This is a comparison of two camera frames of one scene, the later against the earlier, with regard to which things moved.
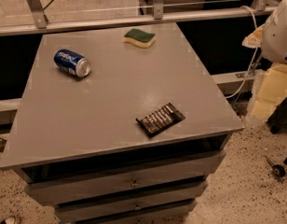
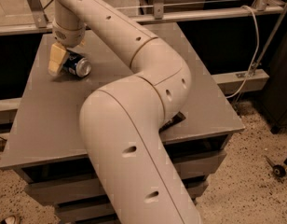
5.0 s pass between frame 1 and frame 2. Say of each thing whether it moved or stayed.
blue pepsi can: stayed
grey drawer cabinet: stayed
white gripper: moved
